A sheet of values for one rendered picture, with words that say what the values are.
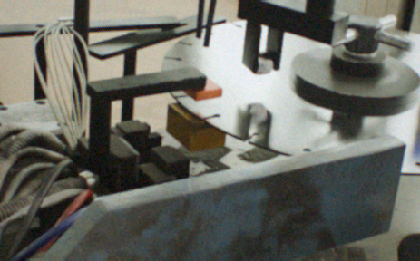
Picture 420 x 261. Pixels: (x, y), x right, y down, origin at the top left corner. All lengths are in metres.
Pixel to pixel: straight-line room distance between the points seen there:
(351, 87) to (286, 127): 0.09
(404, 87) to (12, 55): 0.71
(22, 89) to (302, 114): 0.58
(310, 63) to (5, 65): 0.61
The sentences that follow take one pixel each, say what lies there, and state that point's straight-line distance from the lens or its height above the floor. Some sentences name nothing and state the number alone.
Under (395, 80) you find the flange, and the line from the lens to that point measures 0.74.
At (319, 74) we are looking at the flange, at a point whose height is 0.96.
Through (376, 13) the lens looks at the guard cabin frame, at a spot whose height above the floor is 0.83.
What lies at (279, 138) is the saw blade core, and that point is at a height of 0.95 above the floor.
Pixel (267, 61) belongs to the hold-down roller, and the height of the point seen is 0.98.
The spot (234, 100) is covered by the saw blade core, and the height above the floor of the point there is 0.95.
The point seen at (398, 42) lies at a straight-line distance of 0.72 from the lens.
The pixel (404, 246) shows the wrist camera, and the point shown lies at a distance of 0.50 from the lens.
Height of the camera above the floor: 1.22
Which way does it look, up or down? 25 degrees down
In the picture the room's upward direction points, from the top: 6 degrees clockwise
